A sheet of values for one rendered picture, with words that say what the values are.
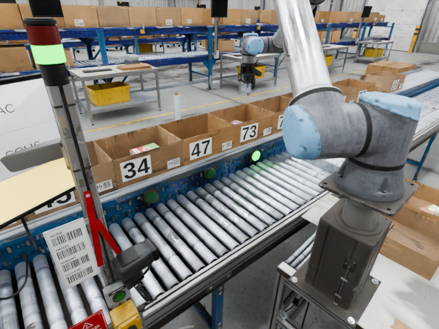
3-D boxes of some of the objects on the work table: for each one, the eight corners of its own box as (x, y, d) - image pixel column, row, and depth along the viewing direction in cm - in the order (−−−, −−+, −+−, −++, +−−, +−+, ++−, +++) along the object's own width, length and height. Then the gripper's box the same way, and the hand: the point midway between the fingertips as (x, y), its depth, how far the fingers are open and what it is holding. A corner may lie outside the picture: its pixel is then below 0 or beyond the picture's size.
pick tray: (451, 241, 127) (460, 225, 122) (365, 205, 150) (370, 190, 145) (457, 213, 145) (466, 198, 140) (380, 185, 168) (385, 171, 163)
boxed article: (417, 214, 143) (420, 207, 141) (430, 211, 146) (434, 203, 143) (426, 221, 138) (430, 214, 136) (440, 217, 141) (444, 210, 139)
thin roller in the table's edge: (283, 264, 117) (284, 260, 116) (316, 232, 134) (317, 229, 133) (287, 266, 115) (288, 264, 114) (319, 234, 132) (321, 231, 131)
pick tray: (430, 281, 108) (440, 264, 103) (338, 231, 132) (343, 215, 127) (446, 245, 125) (456, 229, 120) (362, 206, 149) (367, 191, 144)
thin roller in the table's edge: (289, 267, 115) (289, 264, 114) (321, 235, 132) (321, 232, 131) (292, 270, 114) (293, 267, 113) (325, 237, 131) (325, 234, 130)
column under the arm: (380, 283, 107) (411, 219, 90) (353, 329, 91) (384, 262, 75) (319, 247, 123) (336, 187, 106) (287, 281, 107) (301, 217, 91)
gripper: (238, 62, 169) (236, 96, 179) (248, 64, 163) (245, 99, 174) (247, 61, 174) (245, 94, 184) (257, 63, 168) (255, 96, 179)
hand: (248, 94), depth 180 cm, fingers closed
